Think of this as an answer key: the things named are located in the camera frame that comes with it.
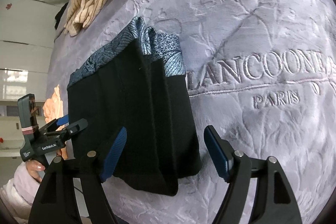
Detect black pants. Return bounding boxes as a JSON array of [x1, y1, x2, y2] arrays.
[[67, 16, 201, 196]]

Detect pink fleece sleeve forearm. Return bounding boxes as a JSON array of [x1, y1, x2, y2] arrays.
[[1, 162, 40, 223]]

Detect person's left hand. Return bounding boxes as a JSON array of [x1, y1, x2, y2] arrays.
[[26, 160, 45, 183]]

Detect peach cloth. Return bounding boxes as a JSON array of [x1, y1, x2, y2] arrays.
[[43, 85, 68, 160]]

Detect lavender embossed bed blanket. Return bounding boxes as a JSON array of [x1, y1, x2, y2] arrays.
[[46, 0, 335, 223]]

